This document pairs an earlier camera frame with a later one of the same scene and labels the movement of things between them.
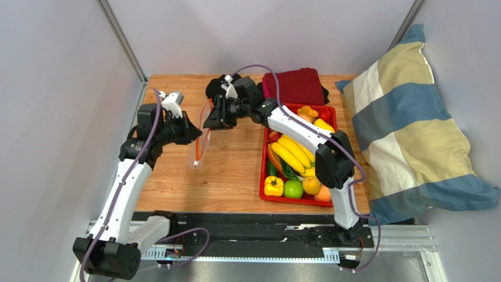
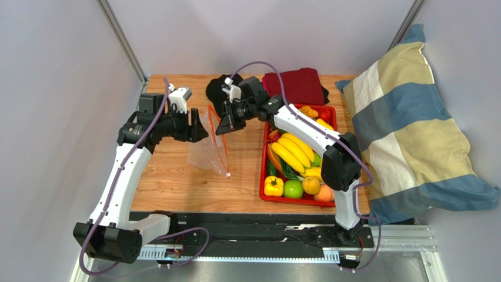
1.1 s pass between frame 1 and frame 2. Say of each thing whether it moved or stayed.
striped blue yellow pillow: stayed
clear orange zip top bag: moved
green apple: stayed
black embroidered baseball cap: stayed
